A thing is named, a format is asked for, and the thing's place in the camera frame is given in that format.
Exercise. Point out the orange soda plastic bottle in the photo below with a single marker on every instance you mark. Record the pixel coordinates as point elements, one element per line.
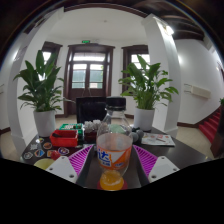
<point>114,150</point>

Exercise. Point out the dark wooden framed window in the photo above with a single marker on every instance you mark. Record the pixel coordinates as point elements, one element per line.
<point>50,48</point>
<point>133,53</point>

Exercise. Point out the grey round balls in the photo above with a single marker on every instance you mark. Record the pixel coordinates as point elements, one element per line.
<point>136,135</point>

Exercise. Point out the dark wooden double door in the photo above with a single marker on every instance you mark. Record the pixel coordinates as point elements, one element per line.
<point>88,90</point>

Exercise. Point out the red open box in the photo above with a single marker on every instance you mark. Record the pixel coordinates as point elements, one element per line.
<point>63,140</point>

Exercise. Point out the white square sticker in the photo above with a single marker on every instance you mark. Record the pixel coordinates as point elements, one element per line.
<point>34,146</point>

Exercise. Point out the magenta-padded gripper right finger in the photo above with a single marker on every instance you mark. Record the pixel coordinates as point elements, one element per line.
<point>151,165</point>

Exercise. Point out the red carpeted staircase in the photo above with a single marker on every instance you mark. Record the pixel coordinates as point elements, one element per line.
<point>210,126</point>

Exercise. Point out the leafy plant in white pot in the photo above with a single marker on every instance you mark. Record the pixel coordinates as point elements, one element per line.
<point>40,86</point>
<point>148,85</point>

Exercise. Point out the round blue and red sticker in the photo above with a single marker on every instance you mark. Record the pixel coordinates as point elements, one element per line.
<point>63,151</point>

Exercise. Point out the printed paper booklet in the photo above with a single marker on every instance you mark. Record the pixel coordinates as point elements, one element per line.
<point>158,140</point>

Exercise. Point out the black chair back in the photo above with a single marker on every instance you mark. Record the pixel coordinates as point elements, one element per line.
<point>90,110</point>

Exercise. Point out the green and white box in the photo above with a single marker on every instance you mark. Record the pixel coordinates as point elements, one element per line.
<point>71,126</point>

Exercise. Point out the small red round object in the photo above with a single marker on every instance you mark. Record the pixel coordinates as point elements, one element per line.
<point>55,155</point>

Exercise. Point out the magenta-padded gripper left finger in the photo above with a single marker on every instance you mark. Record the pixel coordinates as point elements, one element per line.
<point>73,165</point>

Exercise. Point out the green exit sign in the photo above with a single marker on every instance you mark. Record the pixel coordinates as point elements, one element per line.
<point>85,41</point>

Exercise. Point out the round orange sticker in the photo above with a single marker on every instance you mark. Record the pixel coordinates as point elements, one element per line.
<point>47,145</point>

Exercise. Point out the brown box of white items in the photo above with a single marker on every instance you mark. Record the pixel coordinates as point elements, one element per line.
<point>91,128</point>

